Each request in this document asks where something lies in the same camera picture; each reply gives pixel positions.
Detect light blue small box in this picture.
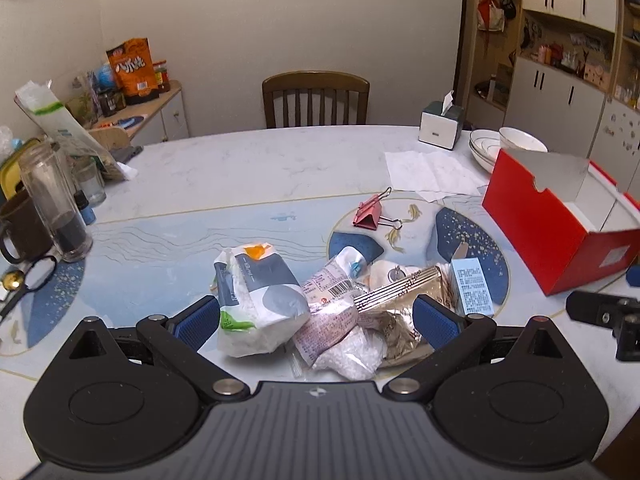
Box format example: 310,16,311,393
450,258,495,318

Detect silver foil snack packet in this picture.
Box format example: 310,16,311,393
356,264,452,368

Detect clear barcode plastic bag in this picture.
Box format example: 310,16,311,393
293,246,367,366

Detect pink binder clip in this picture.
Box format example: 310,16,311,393
352,186,404,231

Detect white round pouch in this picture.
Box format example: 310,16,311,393
362,260,421,290

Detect red cardboard box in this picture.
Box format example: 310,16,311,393
483,148,639,296

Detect small blue dropper bottle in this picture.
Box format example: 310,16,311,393
74,190,96,226

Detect white paper napkin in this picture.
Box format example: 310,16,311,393
385,151,486,202

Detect black scissors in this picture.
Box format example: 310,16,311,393
0,255,58,321

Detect dark brown mug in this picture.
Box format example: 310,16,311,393
1,190,52,264

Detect small drinking glass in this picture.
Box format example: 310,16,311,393
73,156,106,206

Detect glass jar with dark contents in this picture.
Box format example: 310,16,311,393
18,142,93,263

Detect white green tissue box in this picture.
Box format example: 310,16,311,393
418,91,465,151

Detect white wooden sideboard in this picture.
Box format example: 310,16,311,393
89,80,190,150

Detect red lid jar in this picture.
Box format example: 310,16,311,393
153,60,170,93

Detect white green tall package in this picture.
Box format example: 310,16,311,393
14,81,126,181

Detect orange snack bag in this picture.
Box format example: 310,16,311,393
106,38,160,105

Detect brown wooden chair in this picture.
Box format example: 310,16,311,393
262,70,371,129

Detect white wall cabinet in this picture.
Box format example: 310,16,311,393
458,0,639,196

